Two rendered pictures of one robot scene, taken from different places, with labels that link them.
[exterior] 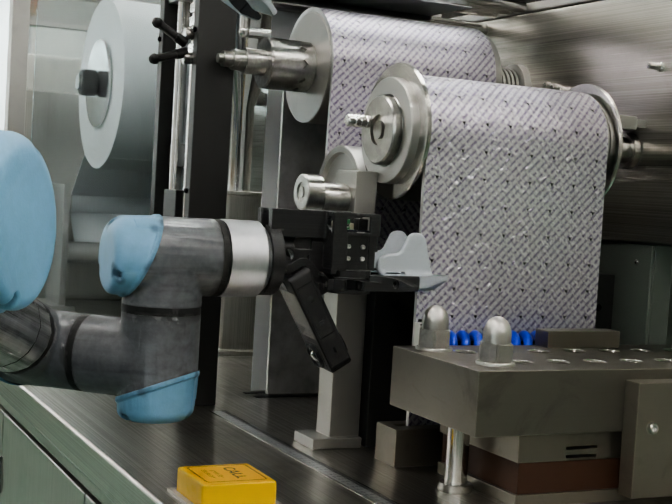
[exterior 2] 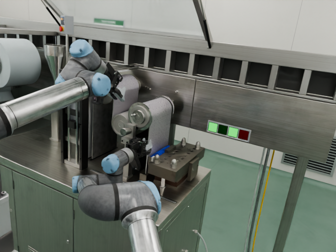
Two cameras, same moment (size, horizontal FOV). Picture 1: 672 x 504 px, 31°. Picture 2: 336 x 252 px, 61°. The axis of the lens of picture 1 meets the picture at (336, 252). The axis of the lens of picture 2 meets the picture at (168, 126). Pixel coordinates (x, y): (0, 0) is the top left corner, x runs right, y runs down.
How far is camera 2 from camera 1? 0.86 m
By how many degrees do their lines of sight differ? 40
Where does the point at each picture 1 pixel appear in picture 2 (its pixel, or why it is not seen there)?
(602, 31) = (161, 79)
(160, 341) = (119, 180)
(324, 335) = (138, 165)
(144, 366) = not seen: hidden behind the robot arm
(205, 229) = (124, 155)
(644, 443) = (192, 172)
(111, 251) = (110, 166)
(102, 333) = (104, 180)
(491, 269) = (157, 139)
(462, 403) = (171, 176)
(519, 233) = (160, 131)
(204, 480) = not seen: hidden behind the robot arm
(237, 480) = not seen: hidden behind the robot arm
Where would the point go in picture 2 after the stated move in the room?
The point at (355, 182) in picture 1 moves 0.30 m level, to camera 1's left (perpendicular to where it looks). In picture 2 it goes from (133, 128) to (75, 135)
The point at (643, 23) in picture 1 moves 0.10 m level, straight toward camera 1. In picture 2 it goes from (172, 81) to (179, 84)
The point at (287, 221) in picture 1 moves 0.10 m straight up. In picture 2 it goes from (134, 147) to (135, 127)
